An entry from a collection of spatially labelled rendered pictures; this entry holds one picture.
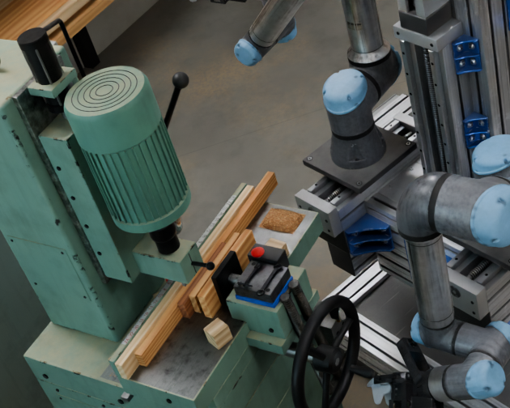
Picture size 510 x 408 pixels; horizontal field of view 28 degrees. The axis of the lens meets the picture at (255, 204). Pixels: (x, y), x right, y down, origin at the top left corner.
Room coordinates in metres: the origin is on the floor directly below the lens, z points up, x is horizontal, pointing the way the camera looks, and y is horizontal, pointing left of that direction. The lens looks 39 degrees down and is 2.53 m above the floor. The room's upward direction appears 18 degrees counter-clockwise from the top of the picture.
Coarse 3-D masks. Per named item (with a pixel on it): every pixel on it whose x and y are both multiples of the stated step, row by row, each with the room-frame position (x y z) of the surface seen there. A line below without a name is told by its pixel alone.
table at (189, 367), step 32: (256, 224) 1.91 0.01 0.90; (320, 224) 1.87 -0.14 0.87; (288, 256) 1.76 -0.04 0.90; (192, 320) 1.66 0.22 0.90; (224, 320) 1.63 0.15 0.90; (160, 352) 1.59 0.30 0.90; (192, 352) 1.56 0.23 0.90; (224, 352) 1.53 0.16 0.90; (128, 384) 1.55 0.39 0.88; (160, 384) 1.50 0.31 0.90; (192, 384) 1.47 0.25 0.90
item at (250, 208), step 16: (272, 176) 2.02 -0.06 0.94; (256, 192) 1.98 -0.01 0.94; (240, 208) 1.94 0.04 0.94; (256, 208) 1.95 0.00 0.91; (240, 224) 1.90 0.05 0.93; (224, 240) 1.84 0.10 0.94; (176, 304) 1.68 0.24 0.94; (160, 320) 1.65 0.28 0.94; (176, 320) 1.66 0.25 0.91; (160, 336) 1.62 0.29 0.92; (144, 352) 1.57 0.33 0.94
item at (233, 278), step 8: (232, 256) 1.72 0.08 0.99; (224, 264) 1.70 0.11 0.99; (232, 264) 1.71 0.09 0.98; (216, 272) 1.68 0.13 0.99; (224, 272) 1.69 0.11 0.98; (232, 272) 1.71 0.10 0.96; (240, 272) 1.73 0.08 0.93; (216, 280) 1.66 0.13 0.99; (224, 280) 1.68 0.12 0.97; (232, 280) 1.68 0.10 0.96; (216, 288) 1.67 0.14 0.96; (224, 288) 1.67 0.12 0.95; (232, 288) 1.69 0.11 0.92; (224, 296) 1.67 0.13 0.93; (224, 304) 1.67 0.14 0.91
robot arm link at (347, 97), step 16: (336, 80) 2.18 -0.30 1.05; (352, 80) 2.16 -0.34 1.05; (368, 80) 2.17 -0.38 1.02; (336, 96) 2.13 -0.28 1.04; (352, 96) 2.11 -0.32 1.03; (368, 96) 2.14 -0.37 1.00; (336, 112) 2.12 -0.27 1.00; (352, 112) 2.10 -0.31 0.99; (368, 112) 2.12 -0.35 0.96; (336, 128) 2.13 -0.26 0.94; (352, 128) 2.11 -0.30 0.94; (368, 128) 2.11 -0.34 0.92
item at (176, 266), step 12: (144, 240) 1.78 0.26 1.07; (180, 240) 1.74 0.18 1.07; (132, 252) 1.75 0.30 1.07; (144, 252) 1.74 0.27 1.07; (156, 252) 1.73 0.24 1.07; (180, 252) 1.70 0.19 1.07; (192, 252) 1.70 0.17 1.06; (144, 264) 1.74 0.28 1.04; (156, 264) 1.71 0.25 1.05; (168, 264) 1.69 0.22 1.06; (180, 264) 1.67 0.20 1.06; (168, 276) 1.70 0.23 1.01; (180, 276) 1.68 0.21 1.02; (192, 276) 1.68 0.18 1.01
